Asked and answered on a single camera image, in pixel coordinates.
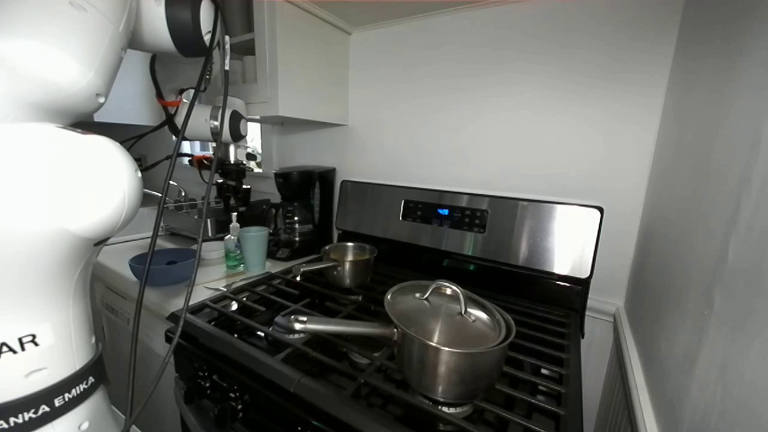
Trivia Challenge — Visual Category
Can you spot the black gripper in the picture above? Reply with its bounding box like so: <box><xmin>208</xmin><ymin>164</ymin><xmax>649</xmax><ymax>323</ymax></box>
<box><xmin>215</xmin><ymin>159</ymin><xmax>251</xmax><ymax>212</ymax></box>

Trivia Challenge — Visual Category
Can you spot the light blue plastic cup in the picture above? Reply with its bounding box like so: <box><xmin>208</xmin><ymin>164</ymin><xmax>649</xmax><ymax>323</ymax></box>
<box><xmin>241</xmin><ymin>226</ymin><xmax>268</xmax><ymax>272</ymax></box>

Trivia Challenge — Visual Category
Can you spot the green soap pump bottle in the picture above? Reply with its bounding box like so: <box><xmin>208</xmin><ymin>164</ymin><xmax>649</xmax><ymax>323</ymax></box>
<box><xmin>223</xmin><ymin>212</ymin><xmax>245</xmax><ymax>273</ymax></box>

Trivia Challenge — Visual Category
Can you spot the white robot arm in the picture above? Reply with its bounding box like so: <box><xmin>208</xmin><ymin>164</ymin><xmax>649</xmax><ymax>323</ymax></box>
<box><xmin>0</xmin><ymin>0</ymin><xmax>226</xmax><ymax>432</ymax></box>

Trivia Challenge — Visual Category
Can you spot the black coffee maker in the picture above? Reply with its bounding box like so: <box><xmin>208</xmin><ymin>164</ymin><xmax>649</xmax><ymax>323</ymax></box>
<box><xmin>268</xmin><ymin>165</ymin><xmax>337</xmax><ymax>261</ymax></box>

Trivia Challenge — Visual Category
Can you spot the dark blue bowl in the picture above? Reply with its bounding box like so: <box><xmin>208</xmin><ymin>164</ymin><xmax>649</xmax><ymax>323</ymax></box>
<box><xmin>130</xmin><ymin>247</ymin><xmax>195</xmax><ymax>286</ymax></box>

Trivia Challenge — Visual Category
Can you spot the small steel saucepan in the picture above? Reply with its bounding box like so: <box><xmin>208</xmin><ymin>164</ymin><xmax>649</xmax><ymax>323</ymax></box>
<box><xmin>291</xmin><ymin>243</ymin><xmax>376</xmax><ymax>291</ymax></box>

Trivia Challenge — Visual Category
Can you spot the lidded steel pot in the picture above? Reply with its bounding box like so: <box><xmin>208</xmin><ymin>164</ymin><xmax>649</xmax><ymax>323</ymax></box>
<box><xmin>273</xmin><ymin>280</ymin><xmax>517</xmax><ymax>405</ymax></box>

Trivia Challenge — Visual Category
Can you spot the stainless steel gas stove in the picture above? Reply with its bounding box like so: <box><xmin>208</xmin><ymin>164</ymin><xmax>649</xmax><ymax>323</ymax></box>
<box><xmin>169</xmin><ymin>181</ymin><xmax>603</xmax><ymax>432</ymax></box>

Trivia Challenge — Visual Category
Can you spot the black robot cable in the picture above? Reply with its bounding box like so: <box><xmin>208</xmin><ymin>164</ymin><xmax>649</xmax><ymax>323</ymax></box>
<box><xmin>117</xmin><ymin>0</ymin><xmax>243</xmax><ymax>432</ymax></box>

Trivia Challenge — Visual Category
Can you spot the grey wall cabinet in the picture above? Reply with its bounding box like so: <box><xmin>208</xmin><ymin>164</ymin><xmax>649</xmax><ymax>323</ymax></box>
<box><xmin>245</xmin><ymin>0</ymin><xmax>350</xmax><ymax>124</ymax></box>

